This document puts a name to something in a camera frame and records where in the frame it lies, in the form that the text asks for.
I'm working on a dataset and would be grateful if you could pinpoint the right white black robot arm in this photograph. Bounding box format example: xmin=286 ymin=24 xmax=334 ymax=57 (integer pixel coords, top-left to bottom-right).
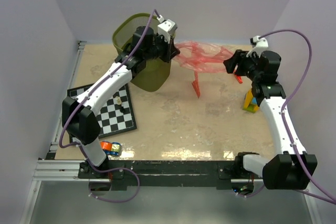
xmin=224 ymin=50 xmax=318 ymax=190

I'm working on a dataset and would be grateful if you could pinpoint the black white chessboard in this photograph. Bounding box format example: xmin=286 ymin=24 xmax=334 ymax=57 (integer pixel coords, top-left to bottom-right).
xmin=67 ymin=82 xmax=138 ymax=143

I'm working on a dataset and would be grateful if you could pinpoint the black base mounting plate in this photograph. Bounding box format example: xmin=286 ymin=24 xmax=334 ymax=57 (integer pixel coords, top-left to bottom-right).
xmin=77 ymin=159 xmax=266 ymax=192

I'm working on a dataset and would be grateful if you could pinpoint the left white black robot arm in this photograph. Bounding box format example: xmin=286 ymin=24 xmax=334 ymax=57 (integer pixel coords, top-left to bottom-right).
xmin=62 ymin=22 xmax=180 ymax=178

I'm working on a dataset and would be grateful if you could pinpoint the red plastic trash bag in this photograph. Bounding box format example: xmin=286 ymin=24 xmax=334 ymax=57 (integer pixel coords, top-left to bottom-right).
xmin=174 ymin=41 xmax=233 ymax=98

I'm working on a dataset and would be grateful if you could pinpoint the cream chess piece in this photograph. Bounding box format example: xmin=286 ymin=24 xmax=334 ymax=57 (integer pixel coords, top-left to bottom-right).
xmin=115 ymin=97 xmax=122 ymax=105

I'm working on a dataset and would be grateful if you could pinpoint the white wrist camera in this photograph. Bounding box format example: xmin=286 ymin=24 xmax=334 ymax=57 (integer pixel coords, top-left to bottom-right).
xmin=246 ymin=36 xmax=269 ymax=57
xmin=157 ymin=15 xmax=177 ymax=44

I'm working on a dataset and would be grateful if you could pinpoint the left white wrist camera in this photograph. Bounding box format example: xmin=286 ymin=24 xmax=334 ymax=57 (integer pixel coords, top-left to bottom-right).
xmin=157 ymin=15 xmax=177 ymax=44

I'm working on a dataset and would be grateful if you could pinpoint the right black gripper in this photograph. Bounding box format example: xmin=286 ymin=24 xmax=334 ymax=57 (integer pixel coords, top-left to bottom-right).
xmin=224 ymin=49 xmax=261 ymax=82

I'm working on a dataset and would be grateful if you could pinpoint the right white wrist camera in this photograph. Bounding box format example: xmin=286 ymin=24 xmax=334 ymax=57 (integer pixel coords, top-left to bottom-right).
xmin=246 ymin=36 xmax=269 ymax=57

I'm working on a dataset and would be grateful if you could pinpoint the orange blue toy car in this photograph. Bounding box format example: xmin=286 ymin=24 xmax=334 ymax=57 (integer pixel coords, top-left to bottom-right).
xmin=100 ymin=141 xmax=122 ymax=156

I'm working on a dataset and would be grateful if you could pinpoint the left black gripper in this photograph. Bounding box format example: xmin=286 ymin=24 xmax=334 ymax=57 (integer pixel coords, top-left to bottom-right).
xmin=144 ymin=33 xmax=180 ymax=63

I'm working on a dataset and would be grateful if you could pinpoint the olive green mesh trash bin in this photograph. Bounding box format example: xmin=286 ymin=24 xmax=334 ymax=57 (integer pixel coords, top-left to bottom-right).
xmin=112 ymin=13 xmax=171 ymax=92

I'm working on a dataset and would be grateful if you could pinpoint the colourful toy block stack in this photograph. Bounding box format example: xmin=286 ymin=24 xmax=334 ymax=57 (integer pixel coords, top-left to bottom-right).
xmin=243 ymin=89 xmax=259 ymax=113

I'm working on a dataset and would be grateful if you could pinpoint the small red plastic bag piece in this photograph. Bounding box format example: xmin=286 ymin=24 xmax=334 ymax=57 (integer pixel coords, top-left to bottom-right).
xmin=234 ymin=75 xmax=243 ymax=84

